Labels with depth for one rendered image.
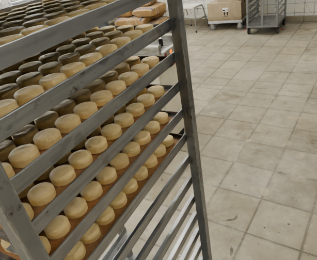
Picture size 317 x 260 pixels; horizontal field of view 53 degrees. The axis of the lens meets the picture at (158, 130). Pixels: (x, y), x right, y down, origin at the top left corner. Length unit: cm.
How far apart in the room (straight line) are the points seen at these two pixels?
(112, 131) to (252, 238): 137
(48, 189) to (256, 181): 184
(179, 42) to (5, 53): 51
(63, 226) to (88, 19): 40
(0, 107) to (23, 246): 22
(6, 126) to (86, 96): 29
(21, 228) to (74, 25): 34
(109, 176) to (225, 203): 147
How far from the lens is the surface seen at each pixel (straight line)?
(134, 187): 86
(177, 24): 88
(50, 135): 61
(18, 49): 51
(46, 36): 55
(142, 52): 235
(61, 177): 65
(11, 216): 51
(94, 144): 72
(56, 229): 69
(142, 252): 93
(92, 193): 73
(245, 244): 194
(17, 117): 51
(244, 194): 221
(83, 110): 67
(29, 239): 54
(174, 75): 255
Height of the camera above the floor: 151
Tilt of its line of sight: 30 degrees down
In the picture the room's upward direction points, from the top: 11 degrees counter-clockwise
